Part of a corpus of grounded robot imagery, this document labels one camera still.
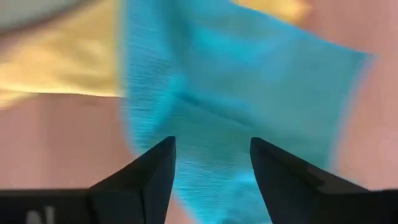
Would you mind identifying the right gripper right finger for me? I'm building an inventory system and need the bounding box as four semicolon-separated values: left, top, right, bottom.
250;136;398;224

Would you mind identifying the yellow microfiber towel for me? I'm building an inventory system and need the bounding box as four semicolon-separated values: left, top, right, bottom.
0;0;312;110

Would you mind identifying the blue microfiber towel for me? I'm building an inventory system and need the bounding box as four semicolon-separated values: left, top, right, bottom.
119;0;374;224

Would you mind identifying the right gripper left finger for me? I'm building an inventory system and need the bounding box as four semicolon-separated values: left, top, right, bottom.
0;136;177;224

